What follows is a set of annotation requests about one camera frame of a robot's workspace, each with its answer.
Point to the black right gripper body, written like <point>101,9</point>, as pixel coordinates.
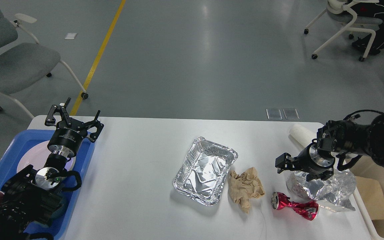
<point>315,160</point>

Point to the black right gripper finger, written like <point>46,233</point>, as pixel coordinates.
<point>287,162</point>
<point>325,175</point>

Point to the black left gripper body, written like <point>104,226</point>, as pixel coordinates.
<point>66,142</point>

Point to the foil and plastic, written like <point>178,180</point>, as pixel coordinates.
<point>332,194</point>

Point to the pink plate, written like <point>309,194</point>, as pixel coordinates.
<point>33,158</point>

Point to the crushed red can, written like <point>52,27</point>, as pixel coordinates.
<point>308,210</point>

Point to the brown paper bag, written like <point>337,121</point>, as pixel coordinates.
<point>372,196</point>

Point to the brown paper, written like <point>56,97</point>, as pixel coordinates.
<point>244,187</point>

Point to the aluminium foil tray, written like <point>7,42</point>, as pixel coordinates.
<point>203,173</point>

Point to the dark green mug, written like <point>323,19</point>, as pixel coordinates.
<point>58,213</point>

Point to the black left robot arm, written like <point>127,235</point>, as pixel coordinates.
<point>35,195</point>

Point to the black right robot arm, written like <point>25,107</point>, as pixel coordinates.
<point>338,145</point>

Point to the white foam container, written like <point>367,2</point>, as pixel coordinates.
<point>301,136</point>

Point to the clear floor socket cover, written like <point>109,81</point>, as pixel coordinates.
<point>291,114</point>
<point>274,114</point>

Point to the blue plastic tray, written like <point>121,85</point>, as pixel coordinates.
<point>23,142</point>

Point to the grey office chair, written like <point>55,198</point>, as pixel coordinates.
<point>24,64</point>

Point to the white paper scrap on floor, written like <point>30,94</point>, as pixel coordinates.
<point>70,36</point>

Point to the white wheeled chair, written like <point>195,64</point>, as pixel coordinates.
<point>341,12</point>

